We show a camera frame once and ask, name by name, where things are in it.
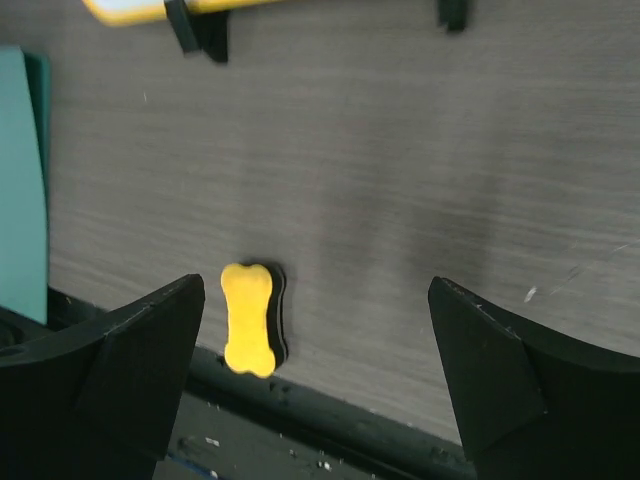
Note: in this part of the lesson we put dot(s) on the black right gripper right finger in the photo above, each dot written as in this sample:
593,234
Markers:
529,401

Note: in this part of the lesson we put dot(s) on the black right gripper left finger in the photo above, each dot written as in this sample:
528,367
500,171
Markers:
97,399

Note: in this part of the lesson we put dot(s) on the yellow bone-shaped eraser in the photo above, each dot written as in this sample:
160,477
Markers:
254,299

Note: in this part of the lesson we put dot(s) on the yellow-framed whiteboard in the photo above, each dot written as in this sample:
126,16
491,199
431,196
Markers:
116,13

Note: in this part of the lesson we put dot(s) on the black whiteboard stand foot left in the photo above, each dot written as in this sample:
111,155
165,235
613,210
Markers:
207,33

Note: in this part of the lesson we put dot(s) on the black whiteboard stand foot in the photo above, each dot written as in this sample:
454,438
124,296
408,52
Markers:
453,15
207,33

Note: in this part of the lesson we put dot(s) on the black whiteboard stand foot right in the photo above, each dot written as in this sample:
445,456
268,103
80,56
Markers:
453,15

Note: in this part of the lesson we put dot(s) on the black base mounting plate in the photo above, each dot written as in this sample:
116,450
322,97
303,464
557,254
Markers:
230,427

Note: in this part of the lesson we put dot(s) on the teal cutting mat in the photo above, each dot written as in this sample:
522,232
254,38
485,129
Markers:
25,145

